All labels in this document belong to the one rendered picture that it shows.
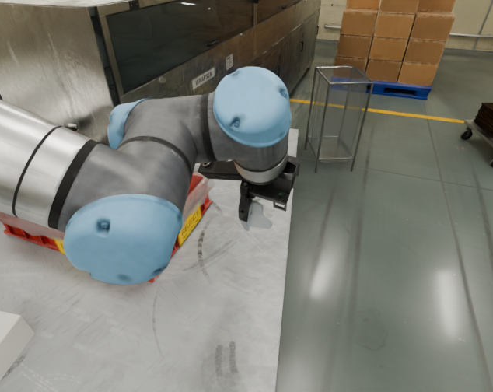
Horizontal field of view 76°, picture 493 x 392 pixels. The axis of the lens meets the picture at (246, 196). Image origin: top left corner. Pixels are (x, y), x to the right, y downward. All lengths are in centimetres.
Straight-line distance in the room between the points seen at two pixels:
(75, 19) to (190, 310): 87
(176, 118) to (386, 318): 159
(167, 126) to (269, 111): 10
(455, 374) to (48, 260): 160
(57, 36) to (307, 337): 152
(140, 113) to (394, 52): 426
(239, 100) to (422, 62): 430
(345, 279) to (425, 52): 327
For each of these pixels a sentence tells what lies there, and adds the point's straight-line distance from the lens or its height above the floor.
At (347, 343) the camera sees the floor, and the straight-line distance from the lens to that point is 166.
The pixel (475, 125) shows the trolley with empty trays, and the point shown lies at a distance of 359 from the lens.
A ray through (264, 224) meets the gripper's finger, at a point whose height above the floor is 103.
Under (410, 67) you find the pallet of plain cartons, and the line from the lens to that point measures 456.
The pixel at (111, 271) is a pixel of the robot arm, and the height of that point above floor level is 123.
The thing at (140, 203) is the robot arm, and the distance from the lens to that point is 23.
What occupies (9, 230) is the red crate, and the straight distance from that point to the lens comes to 103.
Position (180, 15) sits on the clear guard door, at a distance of 151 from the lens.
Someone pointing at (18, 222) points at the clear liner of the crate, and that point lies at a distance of 94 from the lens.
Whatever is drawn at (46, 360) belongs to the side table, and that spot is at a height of 82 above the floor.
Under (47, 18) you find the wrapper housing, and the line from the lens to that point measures 121.
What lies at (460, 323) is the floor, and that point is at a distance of 194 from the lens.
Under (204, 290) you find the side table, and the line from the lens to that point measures 74.
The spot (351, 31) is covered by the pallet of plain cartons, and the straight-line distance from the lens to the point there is 447.
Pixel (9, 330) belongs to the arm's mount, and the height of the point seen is 88.
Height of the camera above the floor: 142
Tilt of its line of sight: 37 degrees down
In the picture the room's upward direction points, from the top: straight up
